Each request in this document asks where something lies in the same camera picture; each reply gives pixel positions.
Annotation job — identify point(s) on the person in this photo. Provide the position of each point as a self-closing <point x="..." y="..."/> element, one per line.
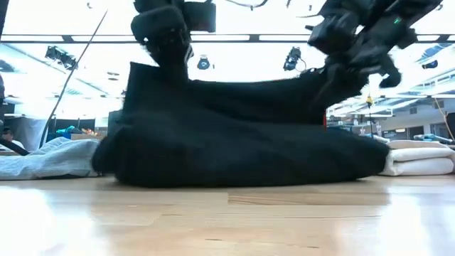
<point x="7" y="137"/>

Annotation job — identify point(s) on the black ceiling camera cluster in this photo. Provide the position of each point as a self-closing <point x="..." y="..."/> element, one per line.
<point x="60" y="57"/>

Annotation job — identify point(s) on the blue storage box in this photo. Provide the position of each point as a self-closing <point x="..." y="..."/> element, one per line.
<point x="53" y="137"/>

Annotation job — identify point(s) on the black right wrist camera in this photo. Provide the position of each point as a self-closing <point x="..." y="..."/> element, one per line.
<point x="334" y="33"/>

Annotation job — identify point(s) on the teal crumpled item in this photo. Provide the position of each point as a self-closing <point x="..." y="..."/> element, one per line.
<point x="67" y="129"/>

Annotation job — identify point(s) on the small black ceiling camera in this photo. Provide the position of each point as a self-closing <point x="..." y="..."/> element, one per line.
<point x="430" y="64"/>

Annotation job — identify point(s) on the round black ceiling camera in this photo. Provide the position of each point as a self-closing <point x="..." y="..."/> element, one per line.
<point x="203" y="63"/>

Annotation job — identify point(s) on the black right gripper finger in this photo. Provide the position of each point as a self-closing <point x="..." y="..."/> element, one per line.
<point x="345" y="81"/>
<point x="392" y="80"/>

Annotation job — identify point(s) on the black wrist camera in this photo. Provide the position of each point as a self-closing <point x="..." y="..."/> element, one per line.
<point x="334" y="33"/>
<point x="200" y="17"/>

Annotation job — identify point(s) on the grey tube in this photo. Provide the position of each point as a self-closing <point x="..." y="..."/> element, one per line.
<point x="432" y="138"/>

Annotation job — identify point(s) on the grey Reebok t-shirt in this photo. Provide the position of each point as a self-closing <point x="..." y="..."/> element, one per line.
<point x="53" y="160"/>

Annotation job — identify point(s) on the cream canvas tote bag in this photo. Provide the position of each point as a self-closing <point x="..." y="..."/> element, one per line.
<point x="419" y="160"/>

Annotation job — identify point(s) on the black overhead frame bar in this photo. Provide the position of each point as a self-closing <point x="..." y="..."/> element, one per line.
<point x="249" y="38"/>

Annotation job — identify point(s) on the black garment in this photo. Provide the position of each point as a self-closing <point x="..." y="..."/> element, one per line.
<point x="231" y="149"/>

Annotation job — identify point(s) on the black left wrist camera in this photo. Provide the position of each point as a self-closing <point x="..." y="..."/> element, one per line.
<point x="200" y="17"/>

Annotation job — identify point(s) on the red plastic laundry bin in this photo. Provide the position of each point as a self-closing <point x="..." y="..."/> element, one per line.
<point x="325" y="119"/>

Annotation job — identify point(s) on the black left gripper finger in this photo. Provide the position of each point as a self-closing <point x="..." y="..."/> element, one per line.
<point x="160" y="21"/>

